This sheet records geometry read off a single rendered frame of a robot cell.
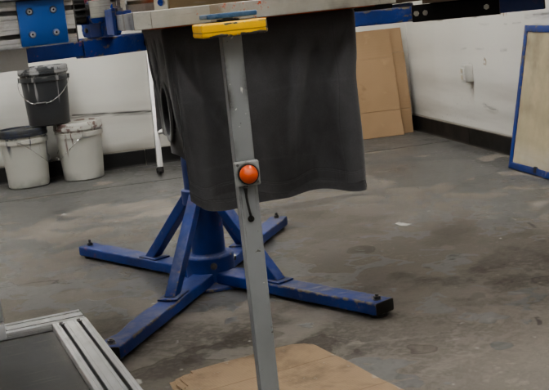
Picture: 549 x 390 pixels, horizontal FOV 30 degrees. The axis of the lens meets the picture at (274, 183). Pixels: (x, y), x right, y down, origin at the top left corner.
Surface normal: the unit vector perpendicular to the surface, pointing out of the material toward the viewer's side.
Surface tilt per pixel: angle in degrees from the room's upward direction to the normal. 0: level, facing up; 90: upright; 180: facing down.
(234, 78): 90
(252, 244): 91
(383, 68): 78
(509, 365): 0
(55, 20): 90
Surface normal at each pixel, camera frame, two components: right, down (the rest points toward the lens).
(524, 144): -0.97, -0.07
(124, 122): 0.22, 0.14
